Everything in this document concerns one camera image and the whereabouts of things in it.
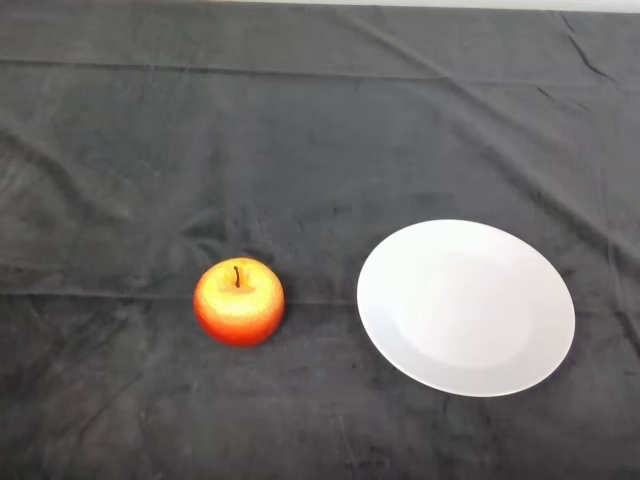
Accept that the white round plate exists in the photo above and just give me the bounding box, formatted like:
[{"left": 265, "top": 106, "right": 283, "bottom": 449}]
[{"left": 356, "top": 218, "right": 577, "bottom": 399}]

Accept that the red yellow apple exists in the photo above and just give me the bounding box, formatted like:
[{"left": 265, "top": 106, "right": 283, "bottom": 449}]
[{"left": 192, "top": 257, "right": 286, "bottom": 348}]

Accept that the black cloth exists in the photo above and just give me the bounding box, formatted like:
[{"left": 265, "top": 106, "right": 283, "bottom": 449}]
[{"left": 0, "top": 3, "right": 640, "bottom": 480}]

